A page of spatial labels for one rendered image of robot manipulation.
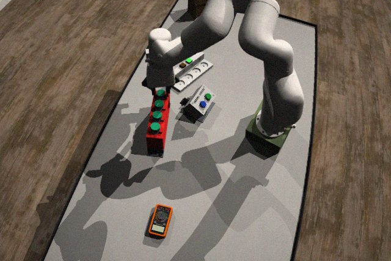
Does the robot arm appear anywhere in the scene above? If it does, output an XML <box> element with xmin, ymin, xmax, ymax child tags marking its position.
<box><xmin>145</xmin><ymin>0</ymin><xmax>304</xmax><ymax>138</ymax></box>

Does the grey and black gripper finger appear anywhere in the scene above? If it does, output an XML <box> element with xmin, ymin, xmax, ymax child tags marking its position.
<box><xmin>166</xmin><ymin>75</ymin><xmax>180</xmax><ymax>97</ymax></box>
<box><xmin>142</xmin><ymin>77</ymin><xmax>156</xmax><ymax>98</ymax></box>

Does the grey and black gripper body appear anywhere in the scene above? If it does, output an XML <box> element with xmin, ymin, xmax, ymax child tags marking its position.
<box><xmin>147</xmin><ymin>63</ymin><xmax>175</xmax><ymax>88</ymax></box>

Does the orange digital multimeter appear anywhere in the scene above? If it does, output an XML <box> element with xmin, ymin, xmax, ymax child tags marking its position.
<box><xmin>148</xmin><ymin>204</ymin><xmax>173</xmax><ymax>238</ymax></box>

